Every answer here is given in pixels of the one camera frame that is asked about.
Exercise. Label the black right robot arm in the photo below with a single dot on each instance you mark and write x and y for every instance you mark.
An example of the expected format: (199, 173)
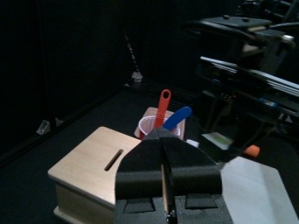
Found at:
(233, 26)

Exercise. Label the brown wooden plate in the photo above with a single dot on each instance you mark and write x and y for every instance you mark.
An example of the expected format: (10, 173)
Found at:
(149, 112)

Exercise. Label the wooden box with red face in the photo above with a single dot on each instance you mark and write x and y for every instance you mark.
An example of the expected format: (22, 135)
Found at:
(85, 163)

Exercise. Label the red plastic cup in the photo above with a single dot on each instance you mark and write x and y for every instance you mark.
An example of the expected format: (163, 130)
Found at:
(147, 124)

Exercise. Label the white green toy sushi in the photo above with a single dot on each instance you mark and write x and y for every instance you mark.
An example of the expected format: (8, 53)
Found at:
(217, 140)

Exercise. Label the white cutting board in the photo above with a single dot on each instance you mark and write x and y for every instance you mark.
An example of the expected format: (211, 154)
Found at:
(252, 192)

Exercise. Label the orange toy food piece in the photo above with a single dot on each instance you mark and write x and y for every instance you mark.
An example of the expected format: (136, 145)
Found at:
(252, 150)

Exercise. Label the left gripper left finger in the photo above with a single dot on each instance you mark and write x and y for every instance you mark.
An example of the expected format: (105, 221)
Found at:
(140, 175)

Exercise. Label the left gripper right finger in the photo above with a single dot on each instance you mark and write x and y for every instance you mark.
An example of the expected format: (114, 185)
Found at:
(193, 178)

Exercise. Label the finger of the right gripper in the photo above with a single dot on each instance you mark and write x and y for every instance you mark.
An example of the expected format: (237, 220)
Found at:
(217, 156)
(252, 131)

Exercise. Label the metal corner bracket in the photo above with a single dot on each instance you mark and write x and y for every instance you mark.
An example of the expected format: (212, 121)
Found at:
(57, 121)
(136, 76)
(42, 127)

